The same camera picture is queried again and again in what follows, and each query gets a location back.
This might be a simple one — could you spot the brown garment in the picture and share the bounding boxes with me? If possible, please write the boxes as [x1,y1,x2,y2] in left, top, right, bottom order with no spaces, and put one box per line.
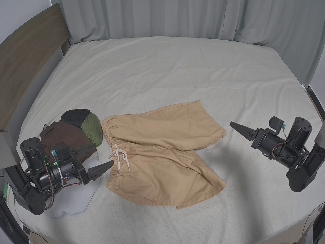
[40,120,98,162]

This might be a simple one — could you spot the green garment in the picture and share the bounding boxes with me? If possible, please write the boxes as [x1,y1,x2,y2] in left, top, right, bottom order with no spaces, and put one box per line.
[81,111,103,148]

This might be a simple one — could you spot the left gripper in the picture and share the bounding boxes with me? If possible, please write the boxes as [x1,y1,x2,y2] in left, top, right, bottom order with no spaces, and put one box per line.
[48,142,114,187]

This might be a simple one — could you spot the black garment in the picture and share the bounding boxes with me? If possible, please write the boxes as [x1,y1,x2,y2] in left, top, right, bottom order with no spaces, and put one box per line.
[61,108,91,130]

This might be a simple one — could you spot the pale grey curtain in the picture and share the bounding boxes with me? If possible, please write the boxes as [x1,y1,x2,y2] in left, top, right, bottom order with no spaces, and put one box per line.
[223,0,325,88]
[48,0,238,45]

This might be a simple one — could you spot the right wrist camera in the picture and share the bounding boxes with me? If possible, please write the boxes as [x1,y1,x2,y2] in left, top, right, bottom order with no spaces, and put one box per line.
[269,116,285,135]

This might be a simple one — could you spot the tan shorts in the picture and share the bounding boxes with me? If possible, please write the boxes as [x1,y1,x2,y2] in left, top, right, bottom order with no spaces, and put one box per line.
[100,99,227,210]

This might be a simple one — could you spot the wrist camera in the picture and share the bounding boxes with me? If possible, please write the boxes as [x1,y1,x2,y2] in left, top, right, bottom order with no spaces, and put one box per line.
[269,116,285,135]
[52,141,73,165]

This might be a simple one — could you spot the bed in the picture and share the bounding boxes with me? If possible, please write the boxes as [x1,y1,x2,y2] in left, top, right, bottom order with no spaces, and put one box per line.
[0,4,325,244]

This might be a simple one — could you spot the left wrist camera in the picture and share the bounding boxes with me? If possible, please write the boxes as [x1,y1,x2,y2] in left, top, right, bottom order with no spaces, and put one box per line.
[52,141,73,165]

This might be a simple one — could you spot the white garment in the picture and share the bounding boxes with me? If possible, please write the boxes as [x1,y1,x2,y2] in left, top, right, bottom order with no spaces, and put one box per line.
[49,150,109,217]

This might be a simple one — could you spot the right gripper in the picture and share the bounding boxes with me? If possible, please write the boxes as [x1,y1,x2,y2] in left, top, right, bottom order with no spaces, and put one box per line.
[230,121,290,162]

